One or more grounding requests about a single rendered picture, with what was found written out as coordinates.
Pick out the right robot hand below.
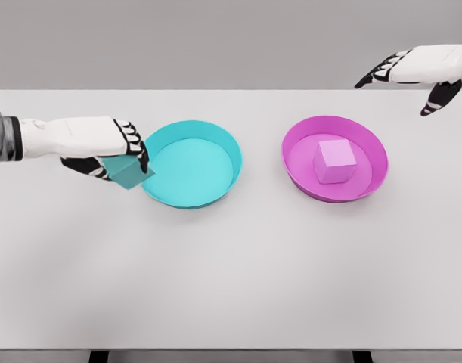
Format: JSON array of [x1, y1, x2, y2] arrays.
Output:
[[353, 44, 462, 118]]

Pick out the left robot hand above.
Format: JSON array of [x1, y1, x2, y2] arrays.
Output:
[[56, 116, 150, 182]]

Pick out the teal block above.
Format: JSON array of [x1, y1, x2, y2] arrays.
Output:
[[100, 154, 157, 191]]

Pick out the teal plate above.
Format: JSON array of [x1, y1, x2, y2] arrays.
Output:
[[140, 119, 243, 209]]

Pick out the pink block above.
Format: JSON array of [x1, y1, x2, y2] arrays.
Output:
[[312, 138, 358, 185]]

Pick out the pink plate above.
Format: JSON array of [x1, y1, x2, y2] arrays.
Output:
[[281, 115, 389, 204]]

